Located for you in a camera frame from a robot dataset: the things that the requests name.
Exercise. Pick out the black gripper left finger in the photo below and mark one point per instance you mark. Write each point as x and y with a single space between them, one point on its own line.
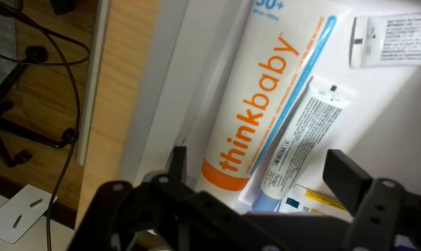
178 166

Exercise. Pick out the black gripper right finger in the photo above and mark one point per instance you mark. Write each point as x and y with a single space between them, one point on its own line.
347 179

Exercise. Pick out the white and orange thinkbaby tube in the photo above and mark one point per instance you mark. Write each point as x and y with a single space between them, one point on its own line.
281 46

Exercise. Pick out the yellow item in drawer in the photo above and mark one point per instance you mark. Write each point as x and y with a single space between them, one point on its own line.
302 200

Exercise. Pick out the white drawer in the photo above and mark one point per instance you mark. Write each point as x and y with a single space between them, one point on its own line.
163 71

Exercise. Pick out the white tube blue cap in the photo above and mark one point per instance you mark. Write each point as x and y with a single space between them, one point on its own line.
317 112

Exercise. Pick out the white tube with label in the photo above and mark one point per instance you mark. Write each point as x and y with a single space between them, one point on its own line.
387 41

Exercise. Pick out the white paper on floor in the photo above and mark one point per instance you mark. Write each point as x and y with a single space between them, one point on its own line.
22 212

